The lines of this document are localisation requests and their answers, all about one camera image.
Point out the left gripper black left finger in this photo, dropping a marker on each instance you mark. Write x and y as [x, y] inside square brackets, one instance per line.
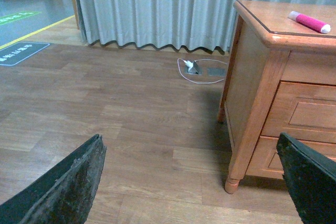
[65, 193]

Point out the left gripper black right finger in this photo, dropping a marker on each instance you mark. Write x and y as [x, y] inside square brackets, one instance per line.
[310, 180]

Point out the wooden drawer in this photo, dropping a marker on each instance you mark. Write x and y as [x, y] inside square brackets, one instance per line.
[265, 161]
[304, 111]

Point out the pink marker with clear cap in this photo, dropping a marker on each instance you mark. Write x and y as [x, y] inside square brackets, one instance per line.
[312, 23]

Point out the lower wooden drawer front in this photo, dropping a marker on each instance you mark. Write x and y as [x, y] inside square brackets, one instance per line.
[265, 161]

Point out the wooden nightstand cabinet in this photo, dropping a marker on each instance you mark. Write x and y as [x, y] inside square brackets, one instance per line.
[269, 48]

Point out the closed metal floor plate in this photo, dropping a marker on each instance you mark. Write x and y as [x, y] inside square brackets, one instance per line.
[216, 72]

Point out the grey floor sign sticker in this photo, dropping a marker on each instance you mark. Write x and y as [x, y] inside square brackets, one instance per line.
[20, 51]

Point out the open metal floor socket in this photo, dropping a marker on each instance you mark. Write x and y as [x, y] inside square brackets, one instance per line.
[195, 69]

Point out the white plug adapter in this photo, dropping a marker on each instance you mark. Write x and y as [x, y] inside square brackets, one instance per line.
[188, 63]

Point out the green floor sign sticker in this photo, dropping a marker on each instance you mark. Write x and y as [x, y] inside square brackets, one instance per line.
[17, 16]

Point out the grey-green curtain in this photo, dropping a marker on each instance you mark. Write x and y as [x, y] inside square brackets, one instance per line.
[190, 23]

